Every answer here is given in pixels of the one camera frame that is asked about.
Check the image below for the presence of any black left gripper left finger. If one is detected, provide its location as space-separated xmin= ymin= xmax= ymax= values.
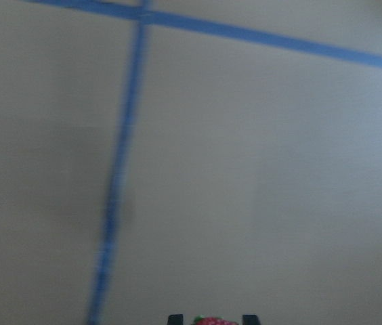
xmin=167 ymin=314 xmax=184 ymax=325

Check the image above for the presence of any red strawberry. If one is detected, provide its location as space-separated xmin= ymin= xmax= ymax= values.
xmin=192 ymin=316 xmax=238 ymax=325

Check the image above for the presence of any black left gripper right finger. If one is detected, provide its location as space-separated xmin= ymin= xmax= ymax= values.
xmin=242 ymin=314 xmax=257 ymax=325

